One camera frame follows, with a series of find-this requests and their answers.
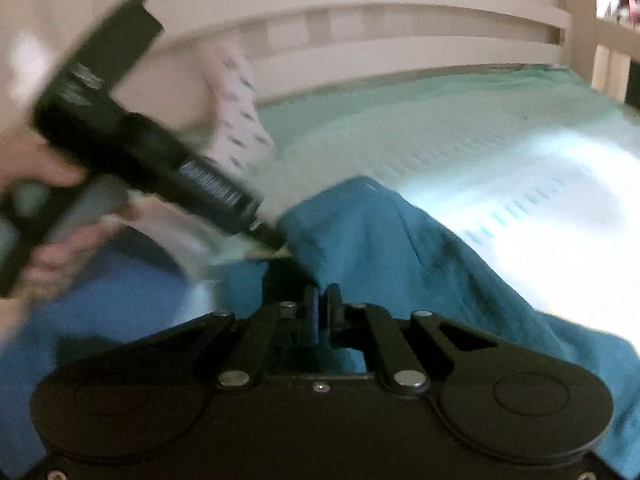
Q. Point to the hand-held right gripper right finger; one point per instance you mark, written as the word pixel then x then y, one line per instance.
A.
pixel 333 312

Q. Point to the teal pants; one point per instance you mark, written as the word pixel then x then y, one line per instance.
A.
pixel 400 260

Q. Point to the person's left leg in jeans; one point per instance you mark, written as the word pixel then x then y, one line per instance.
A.
pixel 100 320

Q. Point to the white patterned pillow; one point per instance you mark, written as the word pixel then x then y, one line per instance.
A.
pixel 240 110

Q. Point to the white wooden bed frame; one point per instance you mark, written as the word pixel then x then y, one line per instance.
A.
pixel 400 25

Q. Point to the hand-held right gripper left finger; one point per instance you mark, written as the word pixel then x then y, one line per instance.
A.
pixel 312 312

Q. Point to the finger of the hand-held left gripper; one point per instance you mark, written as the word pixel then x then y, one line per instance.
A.
pixel 267 235

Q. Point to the person's left hand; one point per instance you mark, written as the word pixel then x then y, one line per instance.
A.
pixel 65 255

